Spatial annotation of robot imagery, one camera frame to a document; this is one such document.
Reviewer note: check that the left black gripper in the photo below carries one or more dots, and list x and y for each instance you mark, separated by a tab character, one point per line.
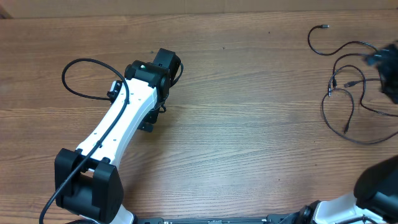
152	117

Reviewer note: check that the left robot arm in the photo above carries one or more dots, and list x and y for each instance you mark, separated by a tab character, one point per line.
87	181

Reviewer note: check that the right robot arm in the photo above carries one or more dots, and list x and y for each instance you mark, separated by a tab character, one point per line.
374	199

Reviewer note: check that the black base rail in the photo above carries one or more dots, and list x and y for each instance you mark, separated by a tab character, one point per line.
217	220

